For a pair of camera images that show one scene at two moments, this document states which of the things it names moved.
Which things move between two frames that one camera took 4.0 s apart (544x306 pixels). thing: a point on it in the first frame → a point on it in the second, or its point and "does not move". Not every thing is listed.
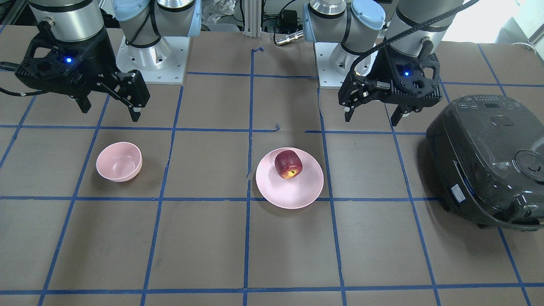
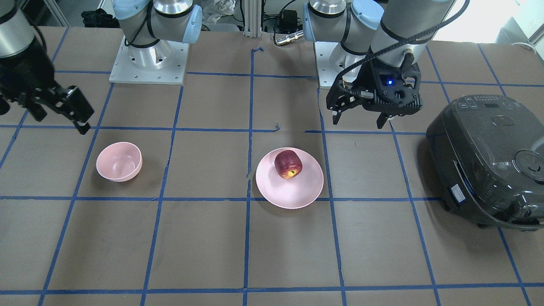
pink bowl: x=120 y=162 does not move
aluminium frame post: x=253 y=18 does not move
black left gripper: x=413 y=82 → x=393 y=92
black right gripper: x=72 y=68 → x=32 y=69
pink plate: x=292 y=193 does not move
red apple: x=288 y=164 does not move
